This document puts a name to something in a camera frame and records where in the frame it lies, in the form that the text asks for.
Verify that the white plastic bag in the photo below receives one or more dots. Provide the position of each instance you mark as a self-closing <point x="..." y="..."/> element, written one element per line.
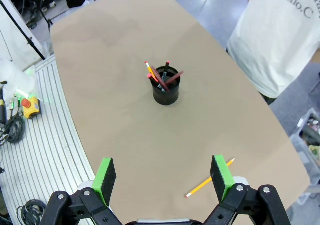
<point x="15" y="77"/>

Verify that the yellow emergency stop box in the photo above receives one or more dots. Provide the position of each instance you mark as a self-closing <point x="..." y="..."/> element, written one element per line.
<point x="31" y="107"/>

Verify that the person in white T-shirt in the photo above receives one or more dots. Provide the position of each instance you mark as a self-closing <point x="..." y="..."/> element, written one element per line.
<point x="275" y="35"/>

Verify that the black mesh pen holder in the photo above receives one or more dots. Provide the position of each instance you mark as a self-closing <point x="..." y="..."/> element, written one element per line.
<point x="166" y="97"/>

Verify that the black stand pole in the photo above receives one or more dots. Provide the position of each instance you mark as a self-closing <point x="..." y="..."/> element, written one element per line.
<point x="23" y="32"/>

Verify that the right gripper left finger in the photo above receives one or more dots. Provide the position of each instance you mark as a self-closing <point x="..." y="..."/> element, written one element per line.
<point x="102" y="182"/>

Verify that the black pen with red cap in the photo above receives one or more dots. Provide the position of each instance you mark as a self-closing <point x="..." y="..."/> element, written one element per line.
<point x="167" y="66"/>

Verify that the clear plastic storage bin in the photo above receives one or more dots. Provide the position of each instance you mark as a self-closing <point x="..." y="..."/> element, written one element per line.
<point x="300" y="140"/>

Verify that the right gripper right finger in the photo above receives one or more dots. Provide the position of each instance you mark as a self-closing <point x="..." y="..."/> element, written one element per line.
<point x="222" y="182"/>

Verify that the white ribbed platform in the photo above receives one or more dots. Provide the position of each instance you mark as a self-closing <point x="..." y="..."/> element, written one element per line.
<point x="37" y="160"/>

